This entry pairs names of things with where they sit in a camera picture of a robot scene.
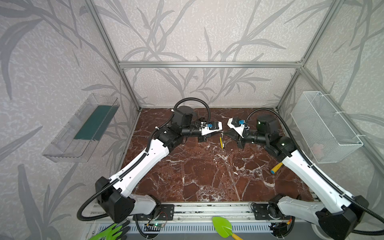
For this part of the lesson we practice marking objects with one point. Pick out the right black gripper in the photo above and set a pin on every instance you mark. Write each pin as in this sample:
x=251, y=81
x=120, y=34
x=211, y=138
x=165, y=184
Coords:
x=240, y=141

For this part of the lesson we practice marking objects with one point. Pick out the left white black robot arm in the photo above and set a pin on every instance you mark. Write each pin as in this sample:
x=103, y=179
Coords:
x=117, y=198

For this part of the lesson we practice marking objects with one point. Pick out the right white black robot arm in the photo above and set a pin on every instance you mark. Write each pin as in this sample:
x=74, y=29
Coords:
x=334, y=214

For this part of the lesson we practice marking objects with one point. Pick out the blue toy rake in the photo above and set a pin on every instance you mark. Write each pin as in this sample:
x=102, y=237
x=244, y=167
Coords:
x=276, y=168

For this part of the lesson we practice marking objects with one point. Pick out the pink object in basket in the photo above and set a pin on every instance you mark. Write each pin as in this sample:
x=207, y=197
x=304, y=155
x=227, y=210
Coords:
x=317, y=150

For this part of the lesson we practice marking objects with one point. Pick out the green toy shovel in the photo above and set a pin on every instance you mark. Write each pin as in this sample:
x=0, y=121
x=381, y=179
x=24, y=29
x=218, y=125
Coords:
x=224, y=228

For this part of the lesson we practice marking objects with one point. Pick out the green black work glove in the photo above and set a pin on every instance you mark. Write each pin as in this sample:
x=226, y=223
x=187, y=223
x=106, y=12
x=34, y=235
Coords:
x=114, y=232

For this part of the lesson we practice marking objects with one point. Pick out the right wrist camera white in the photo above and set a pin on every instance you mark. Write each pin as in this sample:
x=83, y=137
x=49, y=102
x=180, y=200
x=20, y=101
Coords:
x=239, y=126

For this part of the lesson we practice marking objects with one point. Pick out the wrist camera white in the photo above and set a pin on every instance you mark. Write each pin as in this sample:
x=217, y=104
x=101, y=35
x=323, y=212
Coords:
x=239, y=126
x=211, y=128

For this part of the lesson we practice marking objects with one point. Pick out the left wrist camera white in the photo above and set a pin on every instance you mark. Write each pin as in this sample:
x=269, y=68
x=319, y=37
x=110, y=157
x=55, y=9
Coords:
x=211, y=128

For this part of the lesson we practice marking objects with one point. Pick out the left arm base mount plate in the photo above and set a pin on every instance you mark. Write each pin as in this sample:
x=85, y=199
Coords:
x=163, y=212

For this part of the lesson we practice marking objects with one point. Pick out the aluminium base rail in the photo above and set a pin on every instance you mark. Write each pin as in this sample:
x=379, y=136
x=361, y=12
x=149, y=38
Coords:
x=194, y=221

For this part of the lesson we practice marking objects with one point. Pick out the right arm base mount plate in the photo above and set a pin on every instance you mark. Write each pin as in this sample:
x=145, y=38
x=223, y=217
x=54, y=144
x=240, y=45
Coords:
x=265, y=211

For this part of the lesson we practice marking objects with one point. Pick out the white wire mesh basket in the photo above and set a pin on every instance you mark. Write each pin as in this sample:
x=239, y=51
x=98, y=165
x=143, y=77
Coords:
x=320, y=122

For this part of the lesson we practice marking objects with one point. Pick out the aluminium frame crossbar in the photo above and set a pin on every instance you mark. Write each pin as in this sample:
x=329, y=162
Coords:
x=189, y=64

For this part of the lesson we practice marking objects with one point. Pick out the clear plastic wall tray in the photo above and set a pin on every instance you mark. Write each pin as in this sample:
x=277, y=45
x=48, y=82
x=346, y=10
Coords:
x=79, y=138

